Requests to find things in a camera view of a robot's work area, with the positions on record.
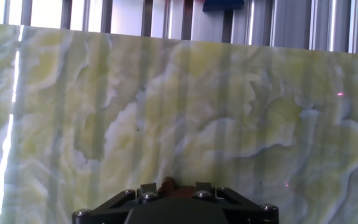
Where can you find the green marble pattern mat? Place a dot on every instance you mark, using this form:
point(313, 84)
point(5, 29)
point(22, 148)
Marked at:
point(166, 109)

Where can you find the dark blue shape piece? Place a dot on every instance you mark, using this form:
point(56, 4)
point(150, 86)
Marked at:
point(222, 5)

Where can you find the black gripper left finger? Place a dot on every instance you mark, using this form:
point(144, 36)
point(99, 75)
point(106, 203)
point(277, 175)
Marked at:
point(110, 205)

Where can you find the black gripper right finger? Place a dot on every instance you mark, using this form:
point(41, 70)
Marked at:
point(244, 207)

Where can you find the brown number four piece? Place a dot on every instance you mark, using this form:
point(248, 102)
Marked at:
point(169, 186)

